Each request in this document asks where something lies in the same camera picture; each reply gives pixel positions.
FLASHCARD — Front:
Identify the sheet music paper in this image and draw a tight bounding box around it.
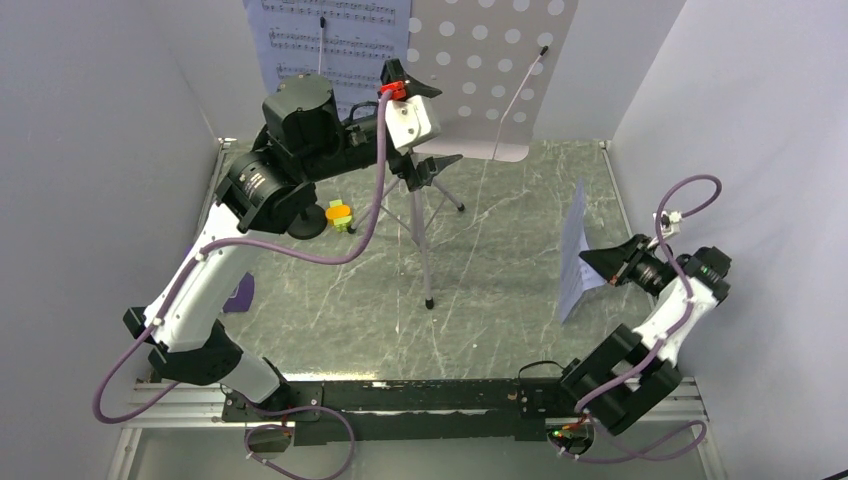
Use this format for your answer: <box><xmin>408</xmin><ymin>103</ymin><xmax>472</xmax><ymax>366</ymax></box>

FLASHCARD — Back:
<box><xmin>244</xmin><ymin>0</ymin><xmax>412</xmax><ymax>119</ymax></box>
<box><xmin>557</xmin><ymin>179</ymin><xmax>606</xmax><ymax>323</ymax></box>

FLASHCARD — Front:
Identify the lilac tripod music stand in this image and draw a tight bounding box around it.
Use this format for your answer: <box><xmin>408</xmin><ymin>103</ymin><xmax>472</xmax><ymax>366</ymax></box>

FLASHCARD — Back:
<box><xmin>347</xmin><ymin>0</ymin><xmax>581</xmax><ymax>311</ymax></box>

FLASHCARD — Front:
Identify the purple metronome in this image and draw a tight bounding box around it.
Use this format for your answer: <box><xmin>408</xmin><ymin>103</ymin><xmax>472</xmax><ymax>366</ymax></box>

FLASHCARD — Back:
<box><xmin>222</xmin><ymin>272</ymin><xmax>256</xmax><ymax>313</ymax></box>

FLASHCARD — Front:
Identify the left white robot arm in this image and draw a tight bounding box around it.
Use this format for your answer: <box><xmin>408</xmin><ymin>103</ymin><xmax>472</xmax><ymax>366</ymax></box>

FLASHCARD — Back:
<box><xmin>126</xmin><ymin>59</ymin><xmax>450</xmax><ymax>420</ymax></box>

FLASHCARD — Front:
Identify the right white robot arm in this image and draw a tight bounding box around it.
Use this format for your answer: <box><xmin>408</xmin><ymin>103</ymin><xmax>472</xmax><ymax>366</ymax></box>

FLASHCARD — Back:
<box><xmin>551</xmin><ymin>235</ymin><xmax>732</xmax><ymax>435</ymax></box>

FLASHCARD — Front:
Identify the orange green toy block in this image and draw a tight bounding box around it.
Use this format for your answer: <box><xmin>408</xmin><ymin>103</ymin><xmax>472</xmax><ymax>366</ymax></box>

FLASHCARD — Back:
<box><xmin>325</xmin><ymin>199</ymin><xmax>353</xmax><ymax>233</ymax></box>

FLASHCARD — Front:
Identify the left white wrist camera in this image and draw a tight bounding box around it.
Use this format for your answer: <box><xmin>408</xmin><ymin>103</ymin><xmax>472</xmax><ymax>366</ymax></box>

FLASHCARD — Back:
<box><xmin>378</xmin><ymin>81</ymin><xmax>442</xmax><ymax>153</ymax></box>

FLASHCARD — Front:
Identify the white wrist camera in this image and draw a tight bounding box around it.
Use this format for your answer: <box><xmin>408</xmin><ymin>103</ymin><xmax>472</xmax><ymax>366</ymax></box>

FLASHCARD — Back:
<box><xmin>650</xmin><ymin>210</ymin><xmax>684</xmax><ymax>248</ymax></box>
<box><xmin>378</xmin><ymin>81</ymin><xmax>442</xmax><ymax>153</ymax></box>

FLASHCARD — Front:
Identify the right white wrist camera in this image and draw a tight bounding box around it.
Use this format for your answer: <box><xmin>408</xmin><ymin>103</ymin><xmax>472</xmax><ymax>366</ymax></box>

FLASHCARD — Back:
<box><xmin>650</xmin><ymin>210</ymin><xmax>684</xmax><ymax>248</ymax></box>

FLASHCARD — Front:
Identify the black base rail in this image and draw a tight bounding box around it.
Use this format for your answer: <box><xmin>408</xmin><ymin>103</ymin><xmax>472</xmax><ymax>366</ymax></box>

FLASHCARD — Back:
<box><xmin>221</xmin><ymin>378</ymin><xmax>584</xmax><ymax>446</ymax></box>

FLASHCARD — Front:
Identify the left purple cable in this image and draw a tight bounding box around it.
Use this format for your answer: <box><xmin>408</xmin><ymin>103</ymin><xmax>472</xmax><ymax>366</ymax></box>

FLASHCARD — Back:
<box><xmin>92</xmin><ymin>89</ymin><xmax>395</xmax><ymax>480</ymax></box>

